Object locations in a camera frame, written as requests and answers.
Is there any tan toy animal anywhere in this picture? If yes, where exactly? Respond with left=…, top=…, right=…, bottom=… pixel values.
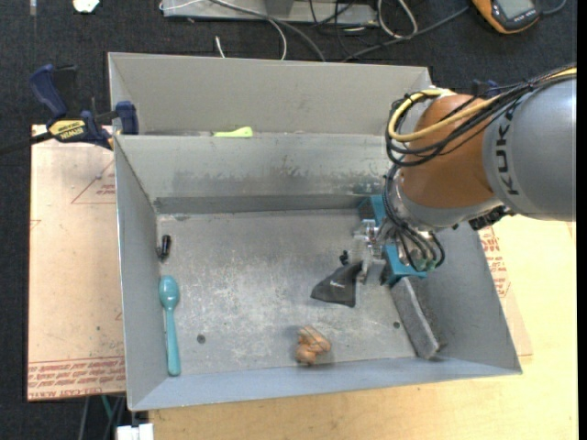
left=293, top=325, right=333, bottom=366

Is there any brown cardboard board red print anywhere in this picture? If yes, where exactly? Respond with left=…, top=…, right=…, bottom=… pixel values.
left=27, top=124, right=536, bottom=402

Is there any blue plastic block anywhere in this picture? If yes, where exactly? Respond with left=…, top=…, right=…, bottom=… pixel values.
left=356, top=194, right=428, bottom=289

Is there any grey flat block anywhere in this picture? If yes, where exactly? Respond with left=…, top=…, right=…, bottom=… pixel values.
left=389, top=276, right=442, bottom=360

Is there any black cloth pouch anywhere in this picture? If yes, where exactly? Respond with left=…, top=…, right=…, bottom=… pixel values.
left=310, top=249, right=366, bottom=309

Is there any grey metal bin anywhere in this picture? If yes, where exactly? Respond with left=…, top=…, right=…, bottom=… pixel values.
left=107, top=51, right=524, bottom=413

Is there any teal plastic spoon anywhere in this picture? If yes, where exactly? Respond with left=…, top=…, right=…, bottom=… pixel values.
left=158, top=275, right=183, bottom=378

